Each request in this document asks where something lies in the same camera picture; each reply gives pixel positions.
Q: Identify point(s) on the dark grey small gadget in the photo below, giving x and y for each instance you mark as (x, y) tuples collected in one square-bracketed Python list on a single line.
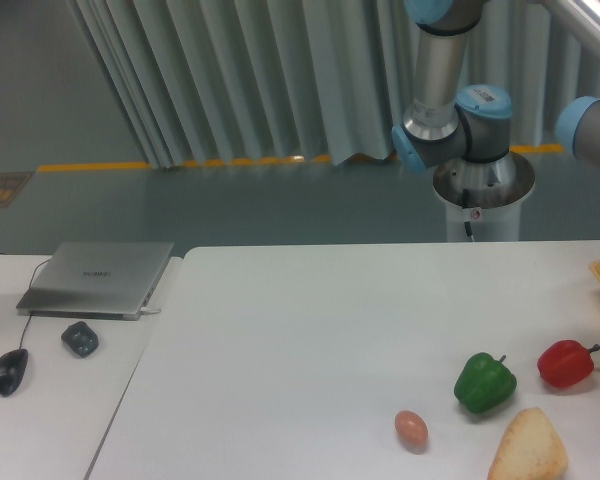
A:
[(81, 339)]

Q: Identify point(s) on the pale green curtain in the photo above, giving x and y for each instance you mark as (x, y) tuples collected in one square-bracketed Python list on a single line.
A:
[(222, 80)]

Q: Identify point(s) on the brown egg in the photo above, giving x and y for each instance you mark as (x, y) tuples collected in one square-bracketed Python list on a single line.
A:
[(411, 428)]

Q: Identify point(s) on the green bell pepper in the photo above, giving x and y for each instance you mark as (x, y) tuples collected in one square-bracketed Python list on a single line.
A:
[(484, 383)]

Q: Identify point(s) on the bread slice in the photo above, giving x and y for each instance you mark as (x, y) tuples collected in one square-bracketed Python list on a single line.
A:
[(530, 449)]

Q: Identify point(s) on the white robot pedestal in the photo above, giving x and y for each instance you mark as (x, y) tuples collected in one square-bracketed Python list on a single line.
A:
[(483, 202)]

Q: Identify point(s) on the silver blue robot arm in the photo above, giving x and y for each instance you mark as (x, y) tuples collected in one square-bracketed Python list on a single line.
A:
[(465, 134)]

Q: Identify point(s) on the red bell pepper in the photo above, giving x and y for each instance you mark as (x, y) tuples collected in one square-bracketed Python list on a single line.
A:
[(566, 363)]

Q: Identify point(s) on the silver closed laptop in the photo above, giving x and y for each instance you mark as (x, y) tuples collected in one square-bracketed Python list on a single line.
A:
[(97, 280)]

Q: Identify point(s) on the black computer mouse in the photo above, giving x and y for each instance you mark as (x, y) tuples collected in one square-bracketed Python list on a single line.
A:
[(13, 366)]

